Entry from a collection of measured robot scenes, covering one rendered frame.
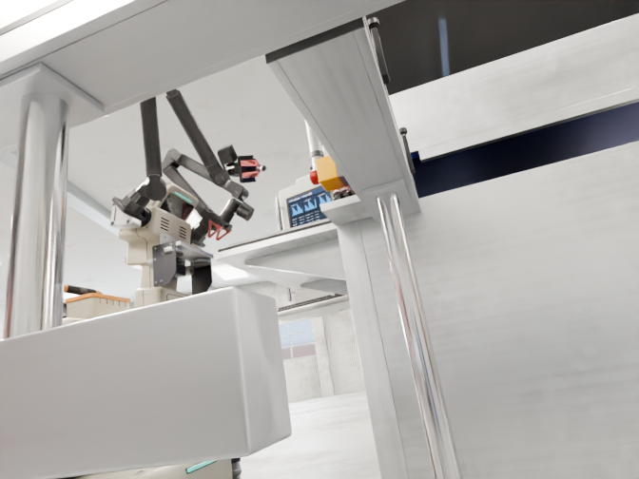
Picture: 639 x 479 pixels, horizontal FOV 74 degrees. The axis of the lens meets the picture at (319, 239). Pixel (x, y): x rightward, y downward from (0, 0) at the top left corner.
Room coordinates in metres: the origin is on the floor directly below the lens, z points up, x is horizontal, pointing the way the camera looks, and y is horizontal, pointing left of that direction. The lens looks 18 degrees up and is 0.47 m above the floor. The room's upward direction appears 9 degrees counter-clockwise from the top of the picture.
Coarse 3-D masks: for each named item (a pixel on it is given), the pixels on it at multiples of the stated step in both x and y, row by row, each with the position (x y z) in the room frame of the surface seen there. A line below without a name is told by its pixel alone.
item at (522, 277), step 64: (448, 192) 1.03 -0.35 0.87; (512, 192) 0.99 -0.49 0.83; (576, 192) 0.95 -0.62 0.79; (384, 256) 1.08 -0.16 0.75; (448, 256) 1.04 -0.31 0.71; (512, 256) 1.00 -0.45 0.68; (576, 256) 0.96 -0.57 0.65; (384, 320) 1.09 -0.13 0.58; (448, 320) 1.05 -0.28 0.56; (512, 320) 1.01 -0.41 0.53; (576, 320) 0.97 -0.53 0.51; (448, 384) 1.06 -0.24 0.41; (512, 384) 1.02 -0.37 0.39; (576, 384) 0.99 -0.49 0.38; (512, 448) 1.03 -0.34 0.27; (576, 448) 1.00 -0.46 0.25
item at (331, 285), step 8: (320, 280) 1.76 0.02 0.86; (328, 280) 1.75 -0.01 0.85; (336, 280) 1.74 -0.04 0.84; (344, 280) 1.73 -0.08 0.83; (304, 288) 1.80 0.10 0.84; (312, 288) 1.77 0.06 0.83; (320, 288) 1.76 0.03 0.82; (328, 288) 1.75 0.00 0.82; (336, 288) 1.74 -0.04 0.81; (344, 288) 1.73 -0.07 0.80
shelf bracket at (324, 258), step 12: (336, 240) 1.22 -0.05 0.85; (288, 252) 1.26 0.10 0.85; (300, 252) 1.25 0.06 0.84; (312, 252) 1.24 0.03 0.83; (324, 252) 1.23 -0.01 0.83; (336, 252) 1.22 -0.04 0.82; (252, 264) 1.29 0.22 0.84; (264, 264) 1.28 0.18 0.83; (276, 264) 1.27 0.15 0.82; (288, 264) 1.26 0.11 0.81; (300, 264) 1.25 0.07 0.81; (312, 264) 1.24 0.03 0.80; (324, 264) 1.23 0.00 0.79; (336, 264) 1.22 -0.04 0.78; (324, 276) 1.23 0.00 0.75; (336, 276) 1.22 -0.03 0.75
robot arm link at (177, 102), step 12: (168, 96) 1.24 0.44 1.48; (180, 96) 1.27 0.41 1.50; (180, 108) 1.29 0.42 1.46; (180, 120) 1.32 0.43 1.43; (192, 120) 1.33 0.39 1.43; (192, 132) 1.35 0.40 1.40; (192, 144) 1.39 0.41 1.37; (204, 144) 1.39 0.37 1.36; (204, 156) 1.41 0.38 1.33; (216, 168) 1.45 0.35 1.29
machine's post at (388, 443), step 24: (360, 240) 1.09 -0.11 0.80; (360, 264) 1.10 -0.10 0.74; (360, 288) 1.10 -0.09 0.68; (360, 312) 1.10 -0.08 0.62; (360, 336) 1.11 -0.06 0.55; (360, 360) 1.11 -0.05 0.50; (384, 360) 1.09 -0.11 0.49; (384, 384) 1.10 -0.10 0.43; (384, 408) 1.10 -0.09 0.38; (384, 432) 1.10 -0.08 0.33; (384, 456) 1.11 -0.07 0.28
